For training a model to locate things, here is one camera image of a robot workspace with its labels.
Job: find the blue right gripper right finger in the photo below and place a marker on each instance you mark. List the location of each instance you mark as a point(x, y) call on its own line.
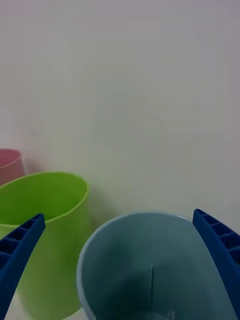
point(225, 257)

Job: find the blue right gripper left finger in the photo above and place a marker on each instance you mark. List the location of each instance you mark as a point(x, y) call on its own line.
point(17, 262)

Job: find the green plastic bin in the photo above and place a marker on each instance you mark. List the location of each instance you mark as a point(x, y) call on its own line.
point(60, 250)

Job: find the pale blue plastic bin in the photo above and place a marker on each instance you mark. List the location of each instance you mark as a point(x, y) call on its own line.
point(130, 262)

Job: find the pink plastic bin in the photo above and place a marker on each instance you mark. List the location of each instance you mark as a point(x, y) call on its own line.
point(11, 167)

